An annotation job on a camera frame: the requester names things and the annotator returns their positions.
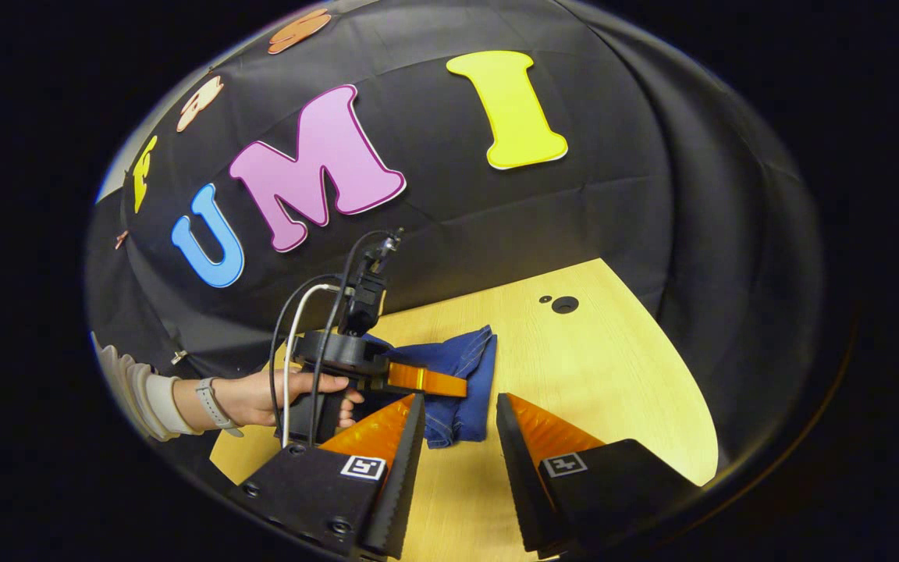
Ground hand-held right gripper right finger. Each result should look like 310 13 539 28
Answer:
496 392 702 555

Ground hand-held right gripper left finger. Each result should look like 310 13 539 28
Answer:
227 393 428 561

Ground blue denim jeans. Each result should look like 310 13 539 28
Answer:
368 325 499 450

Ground grey wrist watch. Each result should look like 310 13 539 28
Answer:
194 377 245 438

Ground black backdrop cloth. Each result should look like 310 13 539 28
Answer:
84 0 825 469

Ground black cable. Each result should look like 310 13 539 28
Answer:
267 272 343 438
306 228 397 446

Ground white cable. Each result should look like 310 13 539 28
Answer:
281 283 341 448

